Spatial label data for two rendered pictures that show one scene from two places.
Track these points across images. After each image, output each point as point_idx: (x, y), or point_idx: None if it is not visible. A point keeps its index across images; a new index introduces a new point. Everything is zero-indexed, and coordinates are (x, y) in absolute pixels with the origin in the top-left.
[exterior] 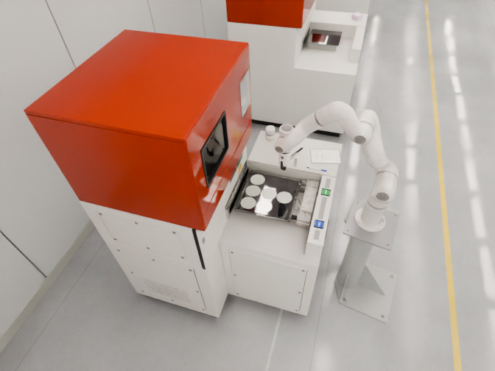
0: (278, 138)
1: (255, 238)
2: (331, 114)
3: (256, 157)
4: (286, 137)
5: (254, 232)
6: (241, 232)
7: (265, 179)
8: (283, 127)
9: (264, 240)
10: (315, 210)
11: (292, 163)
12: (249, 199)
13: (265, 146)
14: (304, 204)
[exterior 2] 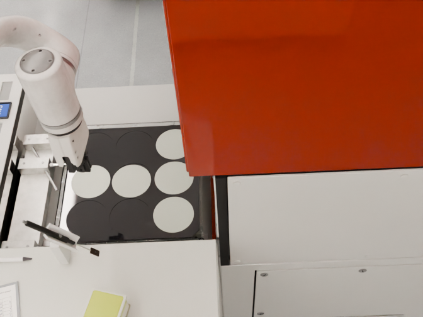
0: (70, 70)
1: (141, 106)
2: None
3: (192, 258)
4: (33, 19)
5: (147, 116)
6: (173, 109)
7: (152, 221)
8: (45, 58)
9: (122, 109)
10: (7, 140)
11: (77, 263)
12: (175, 153)
13: (177, 313)
14: (41, 185)
